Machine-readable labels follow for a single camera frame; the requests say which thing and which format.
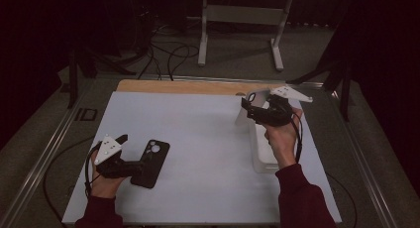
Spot hand-held gripper cable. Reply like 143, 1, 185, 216
290, 112, 304, 165
84, 142, 104, 197

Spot person's right hand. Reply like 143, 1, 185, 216
263, 107, 304, 171

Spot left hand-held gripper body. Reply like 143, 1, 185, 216
93, 134, 135, 180

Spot black tripod stand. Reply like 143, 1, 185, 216
285, 23, 353, 122
67, 46, 137, 110

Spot black floor cables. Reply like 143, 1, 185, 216
137, 23, 201, 81

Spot right hand-held gripper cable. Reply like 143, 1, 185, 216
290, 112, 304, 165

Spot black rectangular floor frame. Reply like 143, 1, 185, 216
74, 107, 98, 122

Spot person's left hand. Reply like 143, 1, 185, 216
89, 162, 129, 200

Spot grey metal stand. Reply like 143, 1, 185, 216
197, 0, 295, 72

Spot thin black floor cable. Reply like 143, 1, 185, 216
325, 171, 360, 228
43, 135, 97, 224

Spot left hand-held gripper cable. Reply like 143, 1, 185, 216
84, 142, 104, 197

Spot black phone case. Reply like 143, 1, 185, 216
130, 139, 171, 189

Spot white rectangular storage box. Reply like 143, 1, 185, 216
249, 100, 288, 174

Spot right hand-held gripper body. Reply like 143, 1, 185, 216
251, 85, 314, 127

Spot aluminium frame rail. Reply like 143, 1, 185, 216
0, 78, 97, 228
326, 88, 399, 228
138, 73, 325, 90

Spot iridescent phone case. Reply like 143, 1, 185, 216
235, 88, 272, 127

